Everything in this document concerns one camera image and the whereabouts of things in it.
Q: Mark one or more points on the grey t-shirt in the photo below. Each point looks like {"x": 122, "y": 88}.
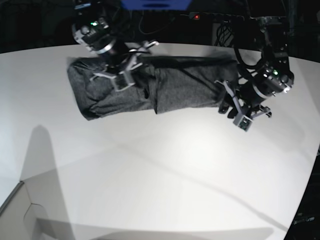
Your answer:
{"x": 163, "y": 84}

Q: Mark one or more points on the black power strip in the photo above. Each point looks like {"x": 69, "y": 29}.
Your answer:
{"x": 215, "y": 17}

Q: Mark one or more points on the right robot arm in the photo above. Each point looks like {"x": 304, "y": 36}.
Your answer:
{"x": 94, "y": 30}

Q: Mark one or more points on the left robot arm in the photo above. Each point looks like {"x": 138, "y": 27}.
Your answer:
{"x": 271, "y": 74}

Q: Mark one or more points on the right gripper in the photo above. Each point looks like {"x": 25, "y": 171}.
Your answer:
{"x": 120, "y": 61}

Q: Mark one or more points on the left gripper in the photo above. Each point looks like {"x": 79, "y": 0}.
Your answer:
{"x": 243, "y": 102}

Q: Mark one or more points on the blue box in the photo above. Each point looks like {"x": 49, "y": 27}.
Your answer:
{"x": 178, "y": 5}

